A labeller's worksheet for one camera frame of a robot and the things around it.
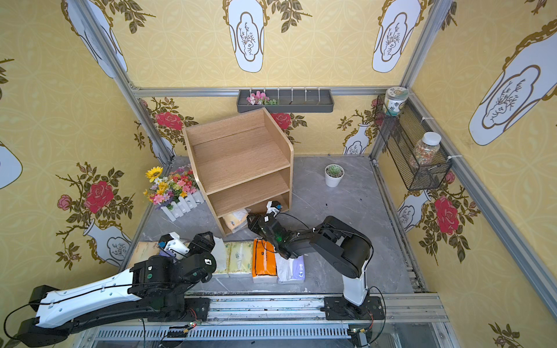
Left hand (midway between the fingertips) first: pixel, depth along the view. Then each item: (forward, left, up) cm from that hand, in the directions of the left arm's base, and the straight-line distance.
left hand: (207, 237), depth 73 cm
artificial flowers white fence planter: (+22, +18, -5) cm, 28 cm away
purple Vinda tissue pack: (-9, +8, +10) cm, 15 cm away
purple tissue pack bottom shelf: (-9, -28, -10) cm, 31 cm away
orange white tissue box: (-5, -19, -10) cm, 22 cm away
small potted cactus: (+34, -51, -8) cm, 62 cm away
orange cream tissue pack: (+1, +28, -13) cm, 31 cm away
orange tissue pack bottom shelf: (+12, -7, -10) cm, 17 cm away
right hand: (+15, -13, -10) cm, 22 cm away
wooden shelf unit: (+22, -12, +14) cm, 28 cm away
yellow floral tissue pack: (-2, -9, -12) cm, 15 cm away
